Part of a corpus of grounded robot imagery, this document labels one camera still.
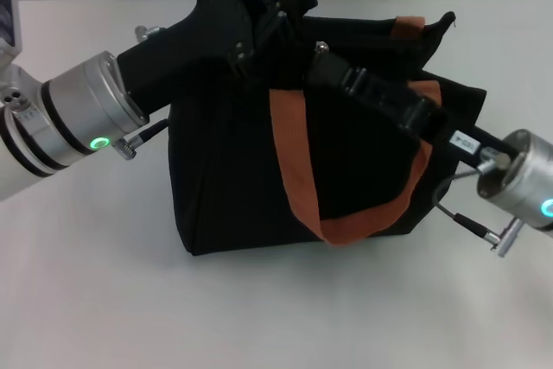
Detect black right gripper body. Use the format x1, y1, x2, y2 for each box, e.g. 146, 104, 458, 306
399, 92, 519, 168

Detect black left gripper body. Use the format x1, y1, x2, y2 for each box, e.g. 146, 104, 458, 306
117, 0, 261, 124

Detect black bag with orange handles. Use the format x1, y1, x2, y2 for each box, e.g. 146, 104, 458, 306
166, 11, 488, 256

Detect right gripper cable with plug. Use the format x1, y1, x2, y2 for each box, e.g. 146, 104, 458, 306
433, 147, 524, 259

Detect gripper cable with plug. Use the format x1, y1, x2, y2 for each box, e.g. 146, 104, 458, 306
433, 147, 524, 259
111, 24, 169, 162

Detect left gripper cable with plug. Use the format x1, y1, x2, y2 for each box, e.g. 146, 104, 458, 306
111, 24, 169, 162

